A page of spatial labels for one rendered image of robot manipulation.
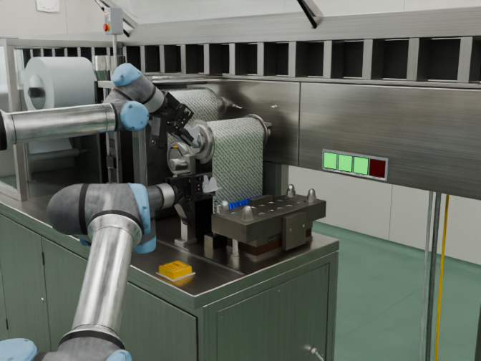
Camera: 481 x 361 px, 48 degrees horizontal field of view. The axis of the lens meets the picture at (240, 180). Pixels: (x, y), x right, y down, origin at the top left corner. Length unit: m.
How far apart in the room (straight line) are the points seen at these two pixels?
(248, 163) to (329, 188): 2.98
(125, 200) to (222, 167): 0.66
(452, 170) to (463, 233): 2.67
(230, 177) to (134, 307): 0.53
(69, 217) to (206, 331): 0.54
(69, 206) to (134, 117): 0.32
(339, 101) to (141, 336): 0.99
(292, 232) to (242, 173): 0.27
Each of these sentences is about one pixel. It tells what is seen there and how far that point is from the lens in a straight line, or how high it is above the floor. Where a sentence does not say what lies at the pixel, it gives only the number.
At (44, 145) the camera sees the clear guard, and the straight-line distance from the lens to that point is 2.57.
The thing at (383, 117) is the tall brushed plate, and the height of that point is 1.34.
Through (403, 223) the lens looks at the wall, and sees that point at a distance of 4.48.
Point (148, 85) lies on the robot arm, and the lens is 1.58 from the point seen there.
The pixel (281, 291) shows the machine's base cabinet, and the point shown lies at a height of 0.80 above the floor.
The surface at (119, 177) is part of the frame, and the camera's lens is 1.96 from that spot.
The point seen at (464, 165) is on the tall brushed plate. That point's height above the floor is 1.23.
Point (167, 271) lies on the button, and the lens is 1.58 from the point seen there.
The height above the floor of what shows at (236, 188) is 1.08.
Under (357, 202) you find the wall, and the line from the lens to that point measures 4.67.
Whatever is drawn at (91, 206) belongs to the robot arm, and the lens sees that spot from 1.20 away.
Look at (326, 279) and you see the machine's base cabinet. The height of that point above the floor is 0.77.
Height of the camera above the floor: 1.52
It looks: 13 degrees down
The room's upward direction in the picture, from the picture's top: straight up
